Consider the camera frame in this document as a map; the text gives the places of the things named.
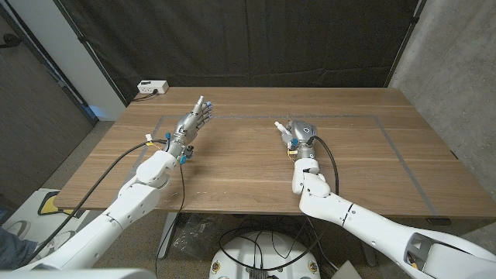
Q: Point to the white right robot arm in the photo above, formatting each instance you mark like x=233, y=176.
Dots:
x=329, y=203

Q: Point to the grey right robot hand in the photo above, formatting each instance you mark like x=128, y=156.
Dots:
x=302, y=131

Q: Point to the white toothpaste tube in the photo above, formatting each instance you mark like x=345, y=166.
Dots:
x=280, y=126

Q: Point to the white shoe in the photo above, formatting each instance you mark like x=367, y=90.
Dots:
x=62, y=238

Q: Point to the clear plastic bag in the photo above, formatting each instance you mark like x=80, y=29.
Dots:
x=197, y=232

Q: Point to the white box corner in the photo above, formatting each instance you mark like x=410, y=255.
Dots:
x=346, y=273

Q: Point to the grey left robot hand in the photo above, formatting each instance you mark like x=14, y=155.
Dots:
x=188, y=124

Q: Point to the white power strip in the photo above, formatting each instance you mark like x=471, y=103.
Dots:
x=153, y=87

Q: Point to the black backdrop stand pole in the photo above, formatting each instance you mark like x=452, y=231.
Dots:
x=405, y=38
x=87, y=49

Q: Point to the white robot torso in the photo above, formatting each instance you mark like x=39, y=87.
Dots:
x=77, y=274

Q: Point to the person's leg in jeans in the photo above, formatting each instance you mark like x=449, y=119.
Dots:
x=9, y=250

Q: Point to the white and yellow floor mat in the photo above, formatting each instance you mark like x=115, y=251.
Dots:
x=35, y=209

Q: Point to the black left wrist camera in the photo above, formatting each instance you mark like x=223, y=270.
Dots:
x=188, y=151

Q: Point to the black wall-mounted object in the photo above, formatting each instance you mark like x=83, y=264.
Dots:
x=9, y=40

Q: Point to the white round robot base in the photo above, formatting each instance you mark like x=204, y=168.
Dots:
x=271, y=252

